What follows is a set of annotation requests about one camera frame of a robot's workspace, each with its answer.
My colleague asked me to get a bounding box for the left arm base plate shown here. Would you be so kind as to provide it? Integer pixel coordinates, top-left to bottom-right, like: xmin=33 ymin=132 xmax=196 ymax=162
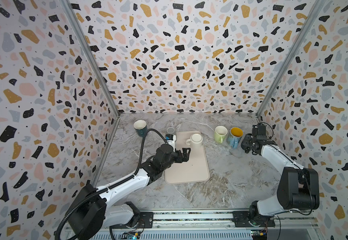
xmin=112 ymin=212 xmax=154 ymax=230

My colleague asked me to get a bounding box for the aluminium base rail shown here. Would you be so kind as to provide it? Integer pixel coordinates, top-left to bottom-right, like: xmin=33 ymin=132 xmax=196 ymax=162
xmin=92 ymin=209 xmax=324 ymax=240

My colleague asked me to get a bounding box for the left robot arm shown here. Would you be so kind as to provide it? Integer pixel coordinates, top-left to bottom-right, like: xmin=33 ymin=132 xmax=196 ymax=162
xmin=65 ymin=144 xmax=191 ymax=240

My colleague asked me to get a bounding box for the right corner aluminium profile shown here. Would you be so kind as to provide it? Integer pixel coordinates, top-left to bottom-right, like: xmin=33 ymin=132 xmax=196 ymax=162
xmin=255 ymin=0 xmax=324 ymax=120

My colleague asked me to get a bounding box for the blue butterfly mug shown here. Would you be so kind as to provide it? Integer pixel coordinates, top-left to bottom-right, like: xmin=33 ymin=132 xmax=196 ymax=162
xmin=226 ymin=127 xmax=243 ymax=149

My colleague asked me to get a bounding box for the white mug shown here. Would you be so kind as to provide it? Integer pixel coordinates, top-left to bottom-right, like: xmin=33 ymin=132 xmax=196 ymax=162
xmin=185 ymin=134 xmax=203 ymax=150

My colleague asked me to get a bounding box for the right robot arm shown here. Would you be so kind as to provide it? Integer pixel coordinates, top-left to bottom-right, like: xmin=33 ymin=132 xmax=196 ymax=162
xmin=241 ymin=123 xmax=320 ymax=222

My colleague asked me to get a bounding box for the dark teal mug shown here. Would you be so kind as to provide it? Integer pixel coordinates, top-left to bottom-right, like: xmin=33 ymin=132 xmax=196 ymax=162
xmin=134 ymin=120 xmax=148 ymax=138

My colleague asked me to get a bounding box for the corner aluminium profile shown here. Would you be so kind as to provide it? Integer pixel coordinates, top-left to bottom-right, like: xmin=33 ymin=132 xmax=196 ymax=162
xmin=60 ymin=0 xmax=120 ymax=119
xmin=255 ymin=0 xmax=324 ymax=120

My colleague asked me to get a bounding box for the beige rectangular tray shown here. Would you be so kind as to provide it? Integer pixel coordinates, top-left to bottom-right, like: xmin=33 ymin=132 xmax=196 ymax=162
xmin=165 ymin=131 xmax=210 ymax=185

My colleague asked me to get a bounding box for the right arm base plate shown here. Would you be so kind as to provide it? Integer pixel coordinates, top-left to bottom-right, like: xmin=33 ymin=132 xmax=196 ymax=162
xmin=232 ymin=211 xmax=275 ymax=228

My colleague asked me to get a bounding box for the grey mug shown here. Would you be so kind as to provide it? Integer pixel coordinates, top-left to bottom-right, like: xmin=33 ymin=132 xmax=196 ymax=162
xmin=167 ymin=127 xmax=176 ymax=135

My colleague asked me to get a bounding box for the light green mug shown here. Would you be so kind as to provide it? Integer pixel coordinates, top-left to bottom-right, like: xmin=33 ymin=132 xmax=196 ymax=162
xmin=214 ymin=126 xmax=228 ymax=144

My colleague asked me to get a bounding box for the black corrugated cable conduit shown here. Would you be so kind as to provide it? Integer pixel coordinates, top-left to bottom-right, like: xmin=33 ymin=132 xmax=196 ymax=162
xmin=54 ymin=128 xmax=169 ymax=240

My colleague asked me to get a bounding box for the left corner aluminium profile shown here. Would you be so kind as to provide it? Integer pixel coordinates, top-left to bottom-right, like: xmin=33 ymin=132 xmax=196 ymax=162
xmin=60 ymin=0 xmax=120 ymax=119

